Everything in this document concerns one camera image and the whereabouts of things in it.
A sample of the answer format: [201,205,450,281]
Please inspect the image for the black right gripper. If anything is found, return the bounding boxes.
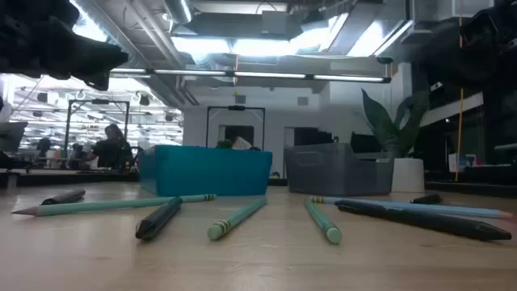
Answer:
[464,6,517,82]

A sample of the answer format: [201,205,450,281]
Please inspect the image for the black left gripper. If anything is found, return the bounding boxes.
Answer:
[0,0,129,91]

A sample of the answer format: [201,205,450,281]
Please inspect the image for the green wooden pencil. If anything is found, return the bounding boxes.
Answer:
[11,193,217,217]
[207,196,268,242]
[304,197,343,246]

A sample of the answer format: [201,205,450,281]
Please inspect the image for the blue wooden pencil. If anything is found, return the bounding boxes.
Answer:
[309,196,514,220]

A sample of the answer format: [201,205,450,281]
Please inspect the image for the person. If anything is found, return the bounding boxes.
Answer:
[86,123,134,170]

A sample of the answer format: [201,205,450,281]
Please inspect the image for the grey desk monitor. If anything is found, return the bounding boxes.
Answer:
[0,120,28,154]

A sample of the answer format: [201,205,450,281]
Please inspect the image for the green succulent plant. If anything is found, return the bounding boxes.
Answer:
[360,87,430,159]

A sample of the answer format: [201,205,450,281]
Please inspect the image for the teal plastic bin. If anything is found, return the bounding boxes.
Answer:
[139,144,273,198]

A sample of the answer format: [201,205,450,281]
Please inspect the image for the long linear ceiling lamp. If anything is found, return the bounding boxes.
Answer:
[108,67,392,84]

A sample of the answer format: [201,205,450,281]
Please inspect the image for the white plant pot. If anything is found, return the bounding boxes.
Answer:
[390,157,426,194]

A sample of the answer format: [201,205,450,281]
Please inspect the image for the black gantry frame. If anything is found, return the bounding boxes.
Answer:
[64,99,130,162]
[205,105,267,150]

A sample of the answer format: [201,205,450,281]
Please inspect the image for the black table frame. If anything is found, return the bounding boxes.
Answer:
[0,169,517,199]

